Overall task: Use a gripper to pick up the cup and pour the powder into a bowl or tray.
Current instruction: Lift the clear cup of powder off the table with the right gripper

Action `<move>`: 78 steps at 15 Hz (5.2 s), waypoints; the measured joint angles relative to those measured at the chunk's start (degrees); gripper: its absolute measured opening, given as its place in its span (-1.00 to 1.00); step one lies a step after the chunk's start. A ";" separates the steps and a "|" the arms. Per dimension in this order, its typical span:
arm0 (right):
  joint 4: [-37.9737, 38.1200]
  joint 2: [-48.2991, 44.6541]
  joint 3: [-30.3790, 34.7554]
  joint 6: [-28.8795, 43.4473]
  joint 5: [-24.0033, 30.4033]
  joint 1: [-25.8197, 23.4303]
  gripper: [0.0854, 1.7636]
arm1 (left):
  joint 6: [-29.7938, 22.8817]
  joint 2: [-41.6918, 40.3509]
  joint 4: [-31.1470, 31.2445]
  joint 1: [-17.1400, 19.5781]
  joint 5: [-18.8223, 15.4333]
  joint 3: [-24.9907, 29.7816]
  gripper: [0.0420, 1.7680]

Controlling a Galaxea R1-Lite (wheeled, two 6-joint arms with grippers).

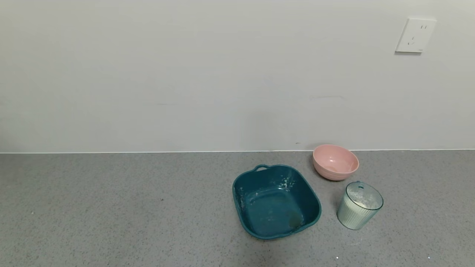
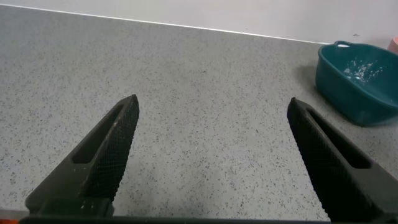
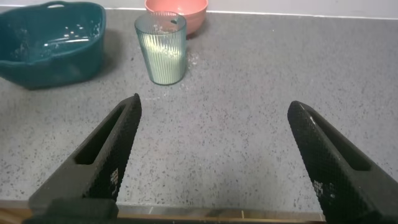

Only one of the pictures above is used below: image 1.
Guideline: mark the white wall socket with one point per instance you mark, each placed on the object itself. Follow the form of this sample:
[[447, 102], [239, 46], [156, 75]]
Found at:
[[415, 35]]

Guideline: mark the pink bowl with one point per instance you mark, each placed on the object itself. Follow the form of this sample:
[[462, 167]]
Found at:
[[334, 163]]

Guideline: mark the clear ribbed plastic cup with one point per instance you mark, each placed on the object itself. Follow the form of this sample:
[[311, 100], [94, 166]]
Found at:
[[350, 218]]

